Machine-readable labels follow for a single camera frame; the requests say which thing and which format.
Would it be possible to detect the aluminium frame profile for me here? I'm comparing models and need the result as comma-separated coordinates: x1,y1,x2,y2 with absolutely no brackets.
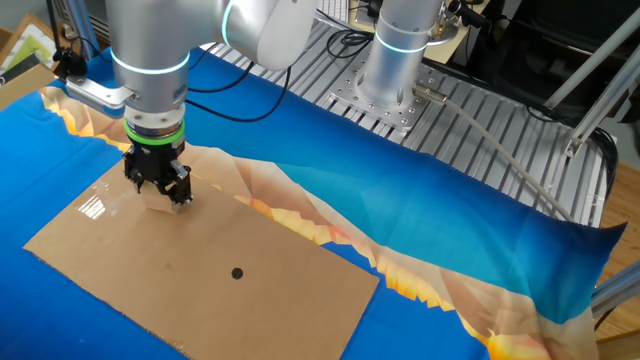
564,57,640,159
543,7,640,109
589,259,640,319

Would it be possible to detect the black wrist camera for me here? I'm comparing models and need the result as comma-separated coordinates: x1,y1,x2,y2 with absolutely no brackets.
52,47,89,81

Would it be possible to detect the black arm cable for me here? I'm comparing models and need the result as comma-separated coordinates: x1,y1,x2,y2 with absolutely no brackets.
47,0,294,124

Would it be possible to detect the white keyboard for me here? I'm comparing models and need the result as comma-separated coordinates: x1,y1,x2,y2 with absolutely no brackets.
314,0,351,24

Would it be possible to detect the green white booklet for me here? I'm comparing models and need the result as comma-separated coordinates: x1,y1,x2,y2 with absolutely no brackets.
0,12,59,86

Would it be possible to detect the grey base cable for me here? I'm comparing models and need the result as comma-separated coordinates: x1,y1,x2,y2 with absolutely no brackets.
412,82,576,224

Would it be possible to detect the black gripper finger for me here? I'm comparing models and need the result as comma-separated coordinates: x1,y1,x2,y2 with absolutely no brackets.
123,158,147,195
158,160,195,207

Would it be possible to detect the blue mountain print cloth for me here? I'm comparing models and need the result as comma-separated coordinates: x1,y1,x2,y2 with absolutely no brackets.
0,47,627,360

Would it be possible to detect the black coiled cable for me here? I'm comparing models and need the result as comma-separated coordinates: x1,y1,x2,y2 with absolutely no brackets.
326,28,375,60

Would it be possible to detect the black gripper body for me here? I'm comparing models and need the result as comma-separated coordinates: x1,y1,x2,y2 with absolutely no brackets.
123,139,188,190

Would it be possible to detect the open cardboard box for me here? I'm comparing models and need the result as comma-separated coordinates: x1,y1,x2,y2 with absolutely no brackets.
0,64,57,111

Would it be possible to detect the silver base mounting plate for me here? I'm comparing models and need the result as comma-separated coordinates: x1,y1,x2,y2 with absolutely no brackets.
329,62,449,132

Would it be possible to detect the aluminium frame post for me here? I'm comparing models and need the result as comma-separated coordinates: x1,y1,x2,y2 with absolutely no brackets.
64,0,96,54

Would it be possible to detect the silver camera bracket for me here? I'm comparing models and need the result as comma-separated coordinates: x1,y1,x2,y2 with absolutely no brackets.
63,74,140,112

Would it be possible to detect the small wooden block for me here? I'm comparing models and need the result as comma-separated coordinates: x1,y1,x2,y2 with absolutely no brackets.
141,187,182,215

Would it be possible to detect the black office chair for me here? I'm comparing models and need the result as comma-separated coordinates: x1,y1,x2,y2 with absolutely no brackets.
449,0,640,124

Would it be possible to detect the brown cardboard sheet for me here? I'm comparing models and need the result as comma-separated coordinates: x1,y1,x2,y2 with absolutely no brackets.
23,159,380,360

